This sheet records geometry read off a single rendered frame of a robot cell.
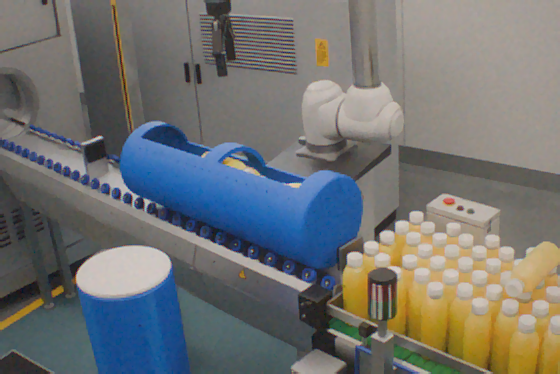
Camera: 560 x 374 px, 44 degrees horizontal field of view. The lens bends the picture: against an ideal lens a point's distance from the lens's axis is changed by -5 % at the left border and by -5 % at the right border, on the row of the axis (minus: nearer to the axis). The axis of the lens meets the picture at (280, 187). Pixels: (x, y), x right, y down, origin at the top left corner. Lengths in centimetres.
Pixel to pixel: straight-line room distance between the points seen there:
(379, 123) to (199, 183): 67
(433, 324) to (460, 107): 323
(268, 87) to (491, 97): 156
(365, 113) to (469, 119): 243
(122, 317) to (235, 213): 47
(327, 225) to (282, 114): 199
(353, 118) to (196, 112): 199
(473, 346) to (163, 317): 87
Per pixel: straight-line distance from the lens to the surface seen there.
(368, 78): 254
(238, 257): 231
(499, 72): 475
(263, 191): 210
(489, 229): 215
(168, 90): 454
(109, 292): 202
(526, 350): 171
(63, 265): 396
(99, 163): 307
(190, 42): 431
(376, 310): 156
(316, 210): 203
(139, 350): 210
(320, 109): 264
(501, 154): 492
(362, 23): 249
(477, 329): 175
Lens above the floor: 207
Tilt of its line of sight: 25 degrees down
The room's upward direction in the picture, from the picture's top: 5 degrees counter-clockwise
